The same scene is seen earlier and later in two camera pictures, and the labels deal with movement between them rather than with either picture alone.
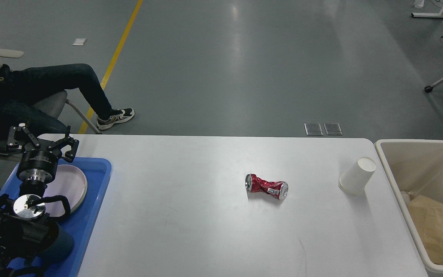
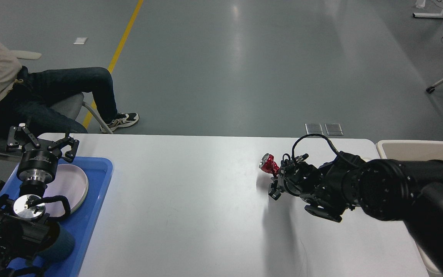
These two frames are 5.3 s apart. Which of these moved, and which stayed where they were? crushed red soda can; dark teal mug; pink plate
Moved: crushed red soda can
Stayed: pink plate; dark teal mug
